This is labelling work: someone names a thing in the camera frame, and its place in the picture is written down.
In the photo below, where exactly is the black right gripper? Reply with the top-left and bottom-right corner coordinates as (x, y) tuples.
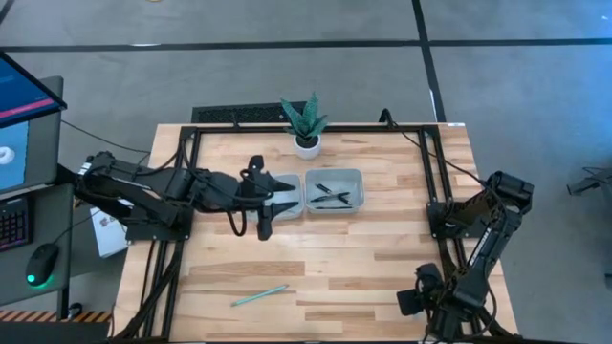
(395, 261), (463, 343)

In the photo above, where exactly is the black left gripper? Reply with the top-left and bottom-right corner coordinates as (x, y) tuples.
(238, 154), (301, 242)

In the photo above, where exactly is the grey plastic bin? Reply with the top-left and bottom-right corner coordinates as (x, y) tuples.
(246, 172), (306, 223)
(304, 167), (366, 215)

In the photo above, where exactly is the snake plant in white pot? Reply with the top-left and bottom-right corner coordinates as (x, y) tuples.
(279, 91), (330, 161)

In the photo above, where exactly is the black floor vent grate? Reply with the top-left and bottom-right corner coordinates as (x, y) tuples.
(190, 100), (308, 124)

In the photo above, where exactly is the teal pencil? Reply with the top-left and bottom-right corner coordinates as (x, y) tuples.
(229, 284), (291, 308)

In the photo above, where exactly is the white printed booklet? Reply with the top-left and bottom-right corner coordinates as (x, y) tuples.
(89, 204), (131, 259)

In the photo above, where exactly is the black stand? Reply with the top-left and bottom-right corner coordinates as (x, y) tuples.
(566, 164), (612, 197)

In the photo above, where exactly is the grey side desk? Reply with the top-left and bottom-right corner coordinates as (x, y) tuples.
(0, 183), (74, 307)

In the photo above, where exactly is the black mouse with green light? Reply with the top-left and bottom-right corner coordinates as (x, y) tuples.
(24, 242), (60, 289)

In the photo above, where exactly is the yellow black hazard strip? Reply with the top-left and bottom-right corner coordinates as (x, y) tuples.
(0, 310), (113, 324)

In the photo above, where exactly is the black keyboard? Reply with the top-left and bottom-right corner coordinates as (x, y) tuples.
(0, 194), (33, 253)

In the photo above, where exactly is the monitor with light blue screen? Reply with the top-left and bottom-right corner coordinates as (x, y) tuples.
(0, 75), (64, 195)

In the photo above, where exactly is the monitor with dark blue screen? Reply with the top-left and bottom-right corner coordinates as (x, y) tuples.
(0, 50), (68, 130)

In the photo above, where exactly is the black aluminium table frame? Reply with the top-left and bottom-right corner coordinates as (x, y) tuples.
(112, 122), (520, 343)

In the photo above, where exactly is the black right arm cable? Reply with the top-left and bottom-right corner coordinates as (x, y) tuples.
(380, 107), (489, 185)

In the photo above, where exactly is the black floor cable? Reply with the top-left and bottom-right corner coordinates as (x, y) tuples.
(59, 118), (152, 155)

